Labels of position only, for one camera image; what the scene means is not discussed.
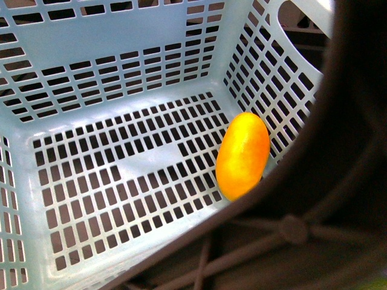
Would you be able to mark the yellow mango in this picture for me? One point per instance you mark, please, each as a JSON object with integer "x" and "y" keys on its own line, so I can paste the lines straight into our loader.
{"x": 243, "y": 156}

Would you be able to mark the light blue plastic basket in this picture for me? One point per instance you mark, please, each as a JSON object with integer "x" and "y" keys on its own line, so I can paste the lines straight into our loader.
{"x": 112, "y": 115}

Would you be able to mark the brown basket handle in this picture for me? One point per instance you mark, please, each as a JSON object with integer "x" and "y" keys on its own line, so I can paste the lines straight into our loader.
{"x": 318, "y": 221}

